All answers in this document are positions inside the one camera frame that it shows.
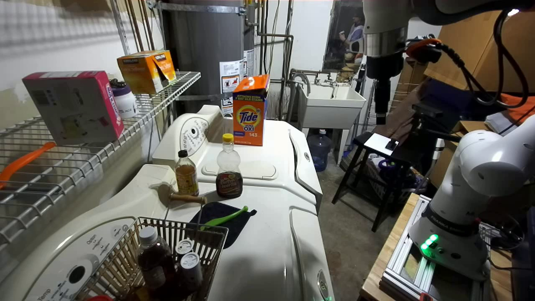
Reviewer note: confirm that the white paper sheet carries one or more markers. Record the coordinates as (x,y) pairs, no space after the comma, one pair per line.
(380,145)

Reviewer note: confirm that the orange cloth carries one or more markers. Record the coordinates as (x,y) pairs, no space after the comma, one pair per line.
(520,110)

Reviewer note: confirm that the white washing machine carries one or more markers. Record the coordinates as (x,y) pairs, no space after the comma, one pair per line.
(268,257)

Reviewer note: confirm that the grey water heater tank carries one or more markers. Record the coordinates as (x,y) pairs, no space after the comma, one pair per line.
(203,44)

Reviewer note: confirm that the white utility sink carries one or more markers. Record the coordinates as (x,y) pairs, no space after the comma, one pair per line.
(328,110)

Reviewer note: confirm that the grey metal pipe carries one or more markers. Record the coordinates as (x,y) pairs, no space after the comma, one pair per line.
(286,56)

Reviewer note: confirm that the wooden brush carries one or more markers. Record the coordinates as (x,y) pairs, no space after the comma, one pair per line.
(178,196)

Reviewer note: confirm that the syrup bottle yellow cap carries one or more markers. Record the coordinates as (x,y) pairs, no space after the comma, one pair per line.
(229,173)

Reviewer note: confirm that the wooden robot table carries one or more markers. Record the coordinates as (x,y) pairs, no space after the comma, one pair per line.
(378,268)

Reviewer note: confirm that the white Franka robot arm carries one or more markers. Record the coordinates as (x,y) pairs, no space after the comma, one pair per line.
(478,168)

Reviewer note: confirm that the metal sink faucet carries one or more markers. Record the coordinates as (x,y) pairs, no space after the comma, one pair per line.
(323,79)

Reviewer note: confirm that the wicker basket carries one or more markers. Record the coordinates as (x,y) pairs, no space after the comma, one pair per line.
(119,268)

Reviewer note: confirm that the amber bottle black cap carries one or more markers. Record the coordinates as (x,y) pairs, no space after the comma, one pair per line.
(186,176)

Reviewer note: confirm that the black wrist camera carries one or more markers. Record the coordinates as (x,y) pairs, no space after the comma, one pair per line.
(423,51)

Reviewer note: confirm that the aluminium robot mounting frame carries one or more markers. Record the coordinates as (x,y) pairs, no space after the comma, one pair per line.
(403,268)

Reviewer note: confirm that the pink cardboard box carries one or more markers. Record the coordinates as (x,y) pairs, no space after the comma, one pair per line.
(76,106)

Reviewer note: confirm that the yellow orange cardboard box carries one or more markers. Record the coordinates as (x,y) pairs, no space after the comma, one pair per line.
(142,71)

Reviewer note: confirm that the blue water jug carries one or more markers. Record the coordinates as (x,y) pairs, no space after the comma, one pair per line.
(320,150)

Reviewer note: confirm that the brown cardboard box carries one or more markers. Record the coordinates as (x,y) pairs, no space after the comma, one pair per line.
(473,44)

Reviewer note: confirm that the small jar white lid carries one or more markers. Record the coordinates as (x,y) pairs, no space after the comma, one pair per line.
(191,270)
(184,247)

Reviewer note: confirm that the orange Tide detergent box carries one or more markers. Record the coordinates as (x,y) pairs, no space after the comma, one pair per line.
(248,115)

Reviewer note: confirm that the dark blue cloth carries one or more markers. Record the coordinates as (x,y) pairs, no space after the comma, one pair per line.
(219,215)

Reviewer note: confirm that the tall dark bottle white cap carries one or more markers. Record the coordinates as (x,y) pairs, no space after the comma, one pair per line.
(152,260)

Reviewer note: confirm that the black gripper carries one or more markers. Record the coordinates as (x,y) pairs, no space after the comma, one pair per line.
(385,66)

